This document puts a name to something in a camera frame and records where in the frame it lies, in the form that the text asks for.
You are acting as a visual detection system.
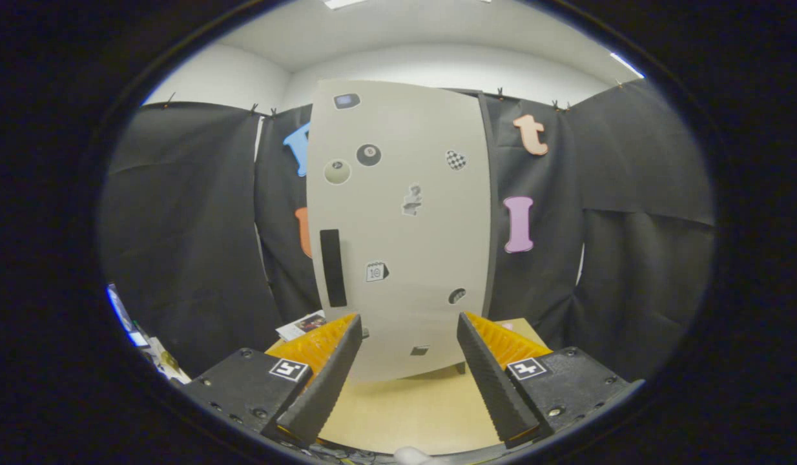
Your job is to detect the black backdrop cloth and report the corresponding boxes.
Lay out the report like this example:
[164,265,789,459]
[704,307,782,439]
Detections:
[103,77,716,382]

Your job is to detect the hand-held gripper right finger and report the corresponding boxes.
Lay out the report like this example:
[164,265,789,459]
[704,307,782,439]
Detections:
[455,311,645,450]

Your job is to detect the white and black book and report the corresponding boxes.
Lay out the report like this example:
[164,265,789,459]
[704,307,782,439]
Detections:
[276,310,328,342]

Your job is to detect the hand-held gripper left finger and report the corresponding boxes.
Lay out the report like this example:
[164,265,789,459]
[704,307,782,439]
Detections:
[179,313,363,448]

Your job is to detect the white soft object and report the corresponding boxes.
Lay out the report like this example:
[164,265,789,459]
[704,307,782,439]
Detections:
[393,447,448,465]

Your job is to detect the beige shoe cabinet door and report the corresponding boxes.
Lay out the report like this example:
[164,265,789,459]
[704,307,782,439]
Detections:
[306,79,493,383]

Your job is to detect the pale cluttered items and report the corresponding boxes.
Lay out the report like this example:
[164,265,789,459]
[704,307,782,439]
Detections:
[143,336,191,385]

